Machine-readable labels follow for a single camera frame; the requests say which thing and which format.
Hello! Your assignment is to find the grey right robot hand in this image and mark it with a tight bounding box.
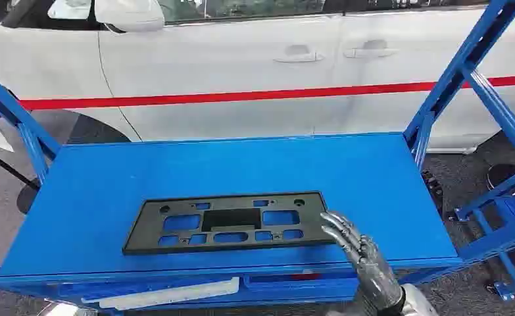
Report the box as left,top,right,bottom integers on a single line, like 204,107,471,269
320,211,406,316

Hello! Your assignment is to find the blue metal rack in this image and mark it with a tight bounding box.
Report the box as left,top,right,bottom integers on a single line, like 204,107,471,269
454,167,515,303

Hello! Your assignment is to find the black round barrier base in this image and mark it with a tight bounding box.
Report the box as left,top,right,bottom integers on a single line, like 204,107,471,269
485,163,515,191

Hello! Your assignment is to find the white plastic trim strip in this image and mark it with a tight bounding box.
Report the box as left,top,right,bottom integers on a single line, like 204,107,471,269
81,276,241,312

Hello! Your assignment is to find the red barrier belt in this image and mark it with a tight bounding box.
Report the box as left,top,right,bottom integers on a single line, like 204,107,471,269
0,74,515,132

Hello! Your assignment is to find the white car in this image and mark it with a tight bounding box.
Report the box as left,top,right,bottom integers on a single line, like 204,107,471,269
0,0,515,154

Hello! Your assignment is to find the blue metal cart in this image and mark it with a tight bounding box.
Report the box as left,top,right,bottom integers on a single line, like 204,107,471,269
0,0,515,316

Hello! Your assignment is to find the white car side mirror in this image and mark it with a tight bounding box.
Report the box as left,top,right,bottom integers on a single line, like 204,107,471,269
93,0,166,34

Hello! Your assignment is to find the black barrier stand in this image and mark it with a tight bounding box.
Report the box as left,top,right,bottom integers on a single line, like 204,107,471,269
0,143,45,215

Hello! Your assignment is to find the white car door handle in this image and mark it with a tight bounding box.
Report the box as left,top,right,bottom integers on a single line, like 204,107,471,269
343,39,399,60
273,44,325,65

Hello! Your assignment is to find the black plastic licence plate frame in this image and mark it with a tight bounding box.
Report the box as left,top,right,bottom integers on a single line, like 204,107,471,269
122,191,337,257

